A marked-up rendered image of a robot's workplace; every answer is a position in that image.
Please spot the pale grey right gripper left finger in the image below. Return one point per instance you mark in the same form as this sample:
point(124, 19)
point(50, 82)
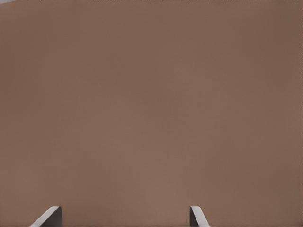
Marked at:
point(50, 218)

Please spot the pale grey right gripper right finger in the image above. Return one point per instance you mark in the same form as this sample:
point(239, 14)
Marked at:
point(198, 218)

